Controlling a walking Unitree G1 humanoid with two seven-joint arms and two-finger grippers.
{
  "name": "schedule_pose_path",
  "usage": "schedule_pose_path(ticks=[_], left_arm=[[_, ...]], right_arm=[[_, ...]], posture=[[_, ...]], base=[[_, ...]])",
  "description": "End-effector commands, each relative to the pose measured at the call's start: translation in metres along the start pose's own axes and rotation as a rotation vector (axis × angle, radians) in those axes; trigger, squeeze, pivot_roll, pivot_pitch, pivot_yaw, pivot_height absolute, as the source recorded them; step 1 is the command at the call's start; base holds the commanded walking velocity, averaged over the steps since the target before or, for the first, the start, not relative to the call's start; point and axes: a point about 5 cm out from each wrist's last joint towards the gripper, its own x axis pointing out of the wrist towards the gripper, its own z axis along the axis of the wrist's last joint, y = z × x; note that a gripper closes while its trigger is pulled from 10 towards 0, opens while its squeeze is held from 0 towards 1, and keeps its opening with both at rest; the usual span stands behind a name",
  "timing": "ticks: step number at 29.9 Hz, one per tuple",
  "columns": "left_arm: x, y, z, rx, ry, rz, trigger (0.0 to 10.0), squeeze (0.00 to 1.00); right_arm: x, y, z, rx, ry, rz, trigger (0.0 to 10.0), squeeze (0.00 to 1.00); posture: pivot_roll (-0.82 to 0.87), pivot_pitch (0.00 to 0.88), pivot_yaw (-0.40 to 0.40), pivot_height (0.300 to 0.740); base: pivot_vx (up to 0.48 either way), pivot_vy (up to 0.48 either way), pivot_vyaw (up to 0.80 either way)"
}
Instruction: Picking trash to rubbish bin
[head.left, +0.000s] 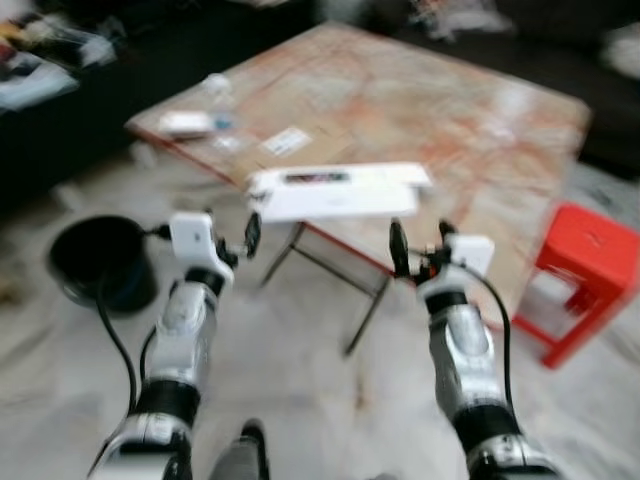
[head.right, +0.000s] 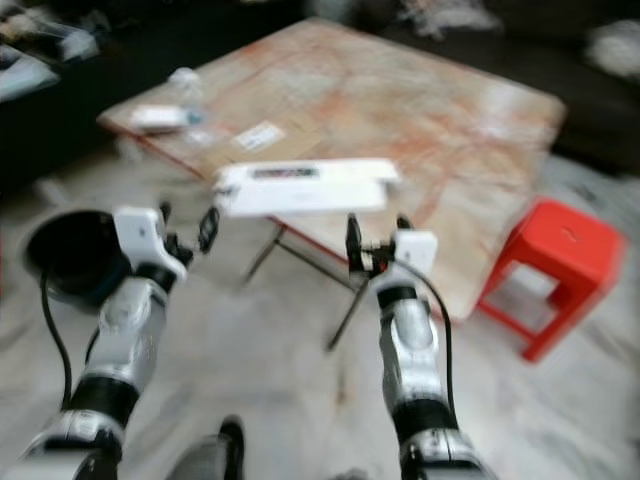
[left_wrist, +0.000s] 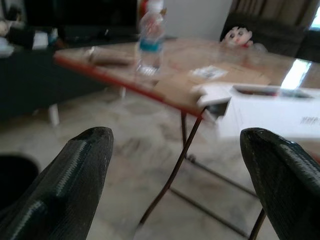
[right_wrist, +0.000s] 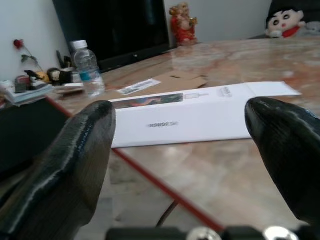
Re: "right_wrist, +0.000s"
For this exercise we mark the long white Honor box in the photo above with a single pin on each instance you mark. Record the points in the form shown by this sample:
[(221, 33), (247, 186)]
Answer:
[(200, 120)]

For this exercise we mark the small dark-haired figurine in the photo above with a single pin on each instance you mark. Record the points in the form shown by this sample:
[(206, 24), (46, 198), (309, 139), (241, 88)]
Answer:
[(60, 76)]

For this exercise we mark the red gold deity figurine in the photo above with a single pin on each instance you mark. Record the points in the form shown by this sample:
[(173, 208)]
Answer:
[(183, 30)]

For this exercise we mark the Shin-chan plush doll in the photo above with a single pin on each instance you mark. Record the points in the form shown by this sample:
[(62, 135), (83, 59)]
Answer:
[(282, 22)]

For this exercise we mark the clear plastic water bottle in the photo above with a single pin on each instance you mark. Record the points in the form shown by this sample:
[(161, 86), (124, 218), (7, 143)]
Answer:
[(90, 75)]

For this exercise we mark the flat brown cardboard piece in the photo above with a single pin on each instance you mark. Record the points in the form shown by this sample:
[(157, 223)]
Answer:
[(185, 80)]

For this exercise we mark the small black yellow figurine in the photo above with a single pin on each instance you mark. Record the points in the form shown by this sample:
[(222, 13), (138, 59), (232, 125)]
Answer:
[(37, 75)]

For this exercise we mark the black chair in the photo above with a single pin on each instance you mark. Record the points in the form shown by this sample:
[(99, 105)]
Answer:
[(25, 135)]

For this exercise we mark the red artificial rose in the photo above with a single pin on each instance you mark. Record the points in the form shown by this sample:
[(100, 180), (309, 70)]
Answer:
[(18, 43)]

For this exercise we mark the black television screen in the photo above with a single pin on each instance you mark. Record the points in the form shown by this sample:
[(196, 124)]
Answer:
[(112, 30)]

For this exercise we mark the grey soft toy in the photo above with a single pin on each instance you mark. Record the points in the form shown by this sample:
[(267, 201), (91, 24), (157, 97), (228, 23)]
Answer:
[(312, 28)]

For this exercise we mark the white printed label strip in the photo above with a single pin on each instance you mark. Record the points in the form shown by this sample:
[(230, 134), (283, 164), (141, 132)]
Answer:
[(140, 86)]

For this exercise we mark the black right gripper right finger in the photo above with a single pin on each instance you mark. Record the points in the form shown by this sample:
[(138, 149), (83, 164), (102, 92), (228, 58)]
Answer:
[(290, 150)]

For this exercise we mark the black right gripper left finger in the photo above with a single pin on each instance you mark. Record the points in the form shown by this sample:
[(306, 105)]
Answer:
[(65, 175)]

